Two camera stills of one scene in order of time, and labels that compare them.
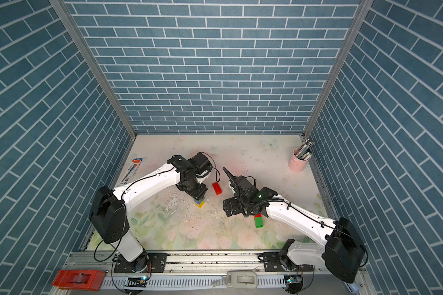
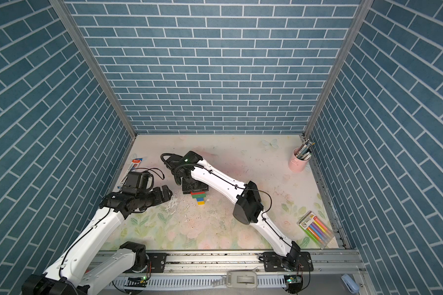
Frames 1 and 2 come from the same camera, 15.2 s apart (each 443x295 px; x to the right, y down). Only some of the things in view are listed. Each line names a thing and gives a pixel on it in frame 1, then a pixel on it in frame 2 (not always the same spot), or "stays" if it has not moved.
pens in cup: [305, 150] stays
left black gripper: [199, 194] -> [159, 197]
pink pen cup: [296, 165] stays
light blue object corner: [353, 287] stays
